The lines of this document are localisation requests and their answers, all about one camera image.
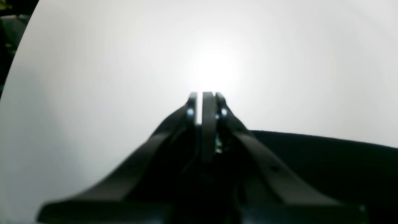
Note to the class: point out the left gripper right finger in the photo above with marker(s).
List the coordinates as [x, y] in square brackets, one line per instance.
[291, 200]

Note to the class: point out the black T-shirt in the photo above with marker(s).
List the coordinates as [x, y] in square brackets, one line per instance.
[349, 171]

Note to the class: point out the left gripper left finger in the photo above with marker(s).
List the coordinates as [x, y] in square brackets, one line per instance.
[107, 202]

